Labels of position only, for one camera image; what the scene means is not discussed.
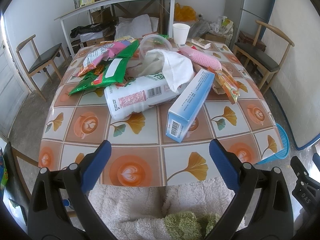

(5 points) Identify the white paper cup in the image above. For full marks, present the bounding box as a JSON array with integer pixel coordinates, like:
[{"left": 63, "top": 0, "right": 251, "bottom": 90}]
[{"left": 172, "top": 23, "right": 190, "bottom": 45}]

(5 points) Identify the blue mesh trash basket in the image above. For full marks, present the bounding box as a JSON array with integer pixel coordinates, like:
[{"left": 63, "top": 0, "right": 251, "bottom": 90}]
[{"left": 258, "top": 124, "right": 290, "bottom": 164}]

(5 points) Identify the silver refrigerator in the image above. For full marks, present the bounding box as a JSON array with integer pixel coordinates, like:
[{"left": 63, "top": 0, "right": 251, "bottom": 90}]
[{"left": 224, "top": 0, "right": 275, "bottom": 48}]

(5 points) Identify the pink snack bag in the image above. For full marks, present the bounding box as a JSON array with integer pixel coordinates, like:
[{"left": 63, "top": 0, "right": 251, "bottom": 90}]
[{"left": 77, "top": 40, "right": 132, "bottom": 77}]

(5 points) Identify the white side table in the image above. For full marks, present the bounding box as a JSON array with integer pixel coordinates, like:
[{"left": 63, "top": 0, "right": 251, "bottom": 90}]
[{"left": 54, "top": 0, "right": 180, "bottom": 58}]

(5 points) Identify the white tissue paper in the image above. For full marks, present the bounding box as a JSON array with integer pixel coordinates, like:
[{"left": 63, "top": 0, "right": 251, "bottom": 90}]
[{"left": 138, "top": 49, "right": 194, "bottom": 93}]

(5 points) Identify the blue white carton box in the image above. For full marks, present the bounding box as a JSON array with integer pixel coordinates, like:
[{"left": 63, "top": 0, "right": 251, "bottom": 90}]
[{"left": 165, "top": 69, "right": 215, "bottom": 142}]

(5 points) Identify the wooden chair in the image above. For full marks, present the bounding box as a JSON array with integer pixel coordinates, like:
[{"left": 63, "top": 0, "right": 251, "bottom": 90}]
[
  {"left": 233, "top": 20, "right": 295, "bottom": 95},
  {"left": 16, "top": 34, "right": 67, "bottom": 102}
]

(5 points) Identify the pink bubble wrap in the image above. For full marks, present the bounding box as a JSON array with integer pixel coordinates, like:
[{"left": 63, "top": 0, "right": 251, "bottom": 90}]
[{"left": 179, "top": 46, "right": 222, "bottom": 70}]

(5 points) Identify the small cigarette pack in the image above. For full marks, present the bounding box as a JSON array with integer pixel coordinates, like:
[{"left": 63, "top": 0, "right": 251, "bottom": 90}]
[{"left": 191, "top": 37, "right": 211, "bottom": 49}]

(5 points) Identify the right wooden chair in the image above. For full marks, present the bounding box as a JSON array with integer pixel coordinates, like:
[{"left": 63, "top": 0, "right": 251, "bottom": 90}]
[{"left": 233, "top": 20, "right": 295, "bottom": 95}]

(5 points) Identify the patterned tablecloth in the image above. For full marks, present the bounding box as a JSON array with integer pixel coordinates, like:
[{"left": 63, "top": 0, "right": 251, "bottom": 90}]
[{"left": 38, "top": 42, "right": 280, "bottom": 186}]

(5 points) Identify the yellow plastic bag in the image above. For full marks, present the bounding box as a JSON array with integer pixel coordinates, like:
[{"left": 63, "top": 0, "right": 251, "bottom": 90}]
[{"left": 174, "top": 3, "right": 196, "bottom": 22}]

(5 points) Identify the green snack bag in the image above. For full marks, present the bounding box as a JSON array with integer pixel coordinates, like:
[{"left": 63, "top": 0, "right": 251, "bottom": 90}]
[{"left": 69, "top": 37, "right": 139, "bottom": 95}]

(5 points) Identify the clear plastic bowl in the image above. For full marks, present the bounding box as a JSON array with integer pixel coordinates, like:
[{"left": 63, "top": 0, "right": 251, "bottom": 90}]
[{"left": 138, "top": 34, "right": 173, "bottom": 61}]

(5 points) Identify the orange snack wrapper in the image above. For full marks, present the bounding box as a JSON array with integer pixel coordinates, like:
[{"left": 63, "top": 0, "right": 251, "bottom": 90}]
[{"left": 207, "top": 66, "right": 240, "bottom": 104}]

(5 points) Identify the left wooden chair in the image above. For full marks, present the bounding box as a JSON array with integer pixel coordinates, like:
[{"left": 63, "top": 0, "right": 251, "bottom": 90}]
[{"left": 16, "top": 34, "right": 67, "bottom": 102}]

